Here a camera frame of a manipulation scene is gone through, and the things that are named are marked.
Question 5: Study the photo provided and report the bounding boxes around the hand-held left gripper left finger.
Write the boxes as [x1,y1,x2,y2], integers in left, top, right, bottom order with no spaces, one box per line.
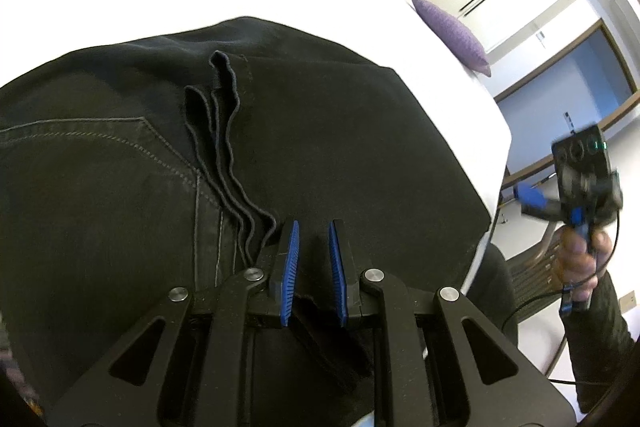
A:
[45,220,301,427]

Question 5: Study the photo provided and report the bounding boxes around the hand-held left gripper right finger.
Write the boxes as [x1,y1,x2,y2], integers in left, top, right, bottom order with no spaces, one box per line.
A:
[328,219,576,427]

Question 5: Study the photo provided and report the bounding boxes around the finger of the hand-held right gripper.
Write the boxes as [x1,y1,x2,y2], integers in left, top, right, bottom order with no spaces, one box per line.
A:
[514,183,566,223]

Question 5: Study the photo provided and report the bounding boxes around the black pants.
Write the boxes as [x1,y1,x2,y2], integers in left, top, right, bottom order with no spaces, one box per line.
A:
[0,16,492,427]

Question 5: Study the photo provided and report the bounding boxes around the person's right forearm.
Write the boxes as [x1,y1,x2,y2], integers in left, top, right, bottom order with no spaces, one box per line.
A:
[565,272,636,413]

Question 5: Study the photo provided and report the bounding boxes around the person's right hand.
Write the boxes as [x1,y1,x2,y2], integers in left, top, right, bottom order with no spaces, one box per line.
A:
[557,227,612,303]

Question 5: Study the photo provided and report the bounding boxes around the mesh chair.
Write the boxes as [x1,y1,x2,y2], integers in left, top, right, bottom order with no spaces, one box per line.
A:
[505,227,576,373]

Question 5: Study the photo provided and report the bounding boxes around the purple cushion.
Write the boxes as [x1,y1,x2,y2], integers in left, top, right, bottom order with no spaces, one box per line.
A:
[411,0,492,78]

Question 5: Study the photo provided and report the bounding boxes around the black cable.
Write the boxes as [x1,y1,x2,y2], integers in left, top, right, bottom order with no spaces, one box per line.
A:
[500,207,621,388]

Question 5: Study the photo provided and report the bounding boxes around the wooden door frame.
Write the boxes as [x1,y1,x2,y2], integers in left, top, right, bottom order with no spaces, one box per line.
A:
[492,19,640,188]

